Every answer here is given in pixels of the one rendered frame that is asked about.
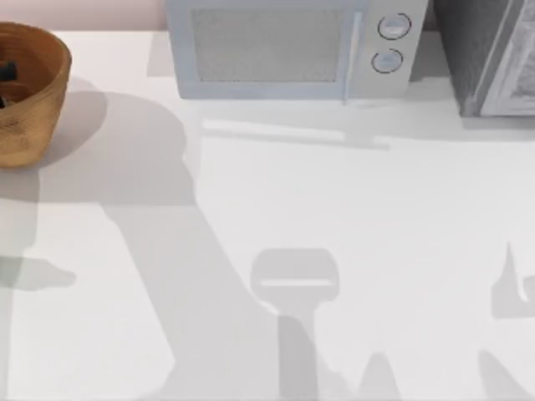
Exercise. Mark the round microwave knob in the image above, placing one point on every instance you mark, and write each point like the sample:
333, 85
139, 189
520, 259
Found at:
387, 61
394, 26

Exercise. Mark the black object in basket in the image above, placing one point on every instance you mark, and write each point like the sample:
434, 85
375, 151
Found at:
9, 72

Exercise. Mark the brown wooden basket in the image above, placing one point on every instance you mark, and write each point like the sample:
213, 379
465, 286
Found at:
37, 121

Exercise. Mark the pale microwave oven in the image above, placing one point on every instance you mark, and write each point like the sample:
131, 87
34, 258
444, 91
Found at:
267, 46

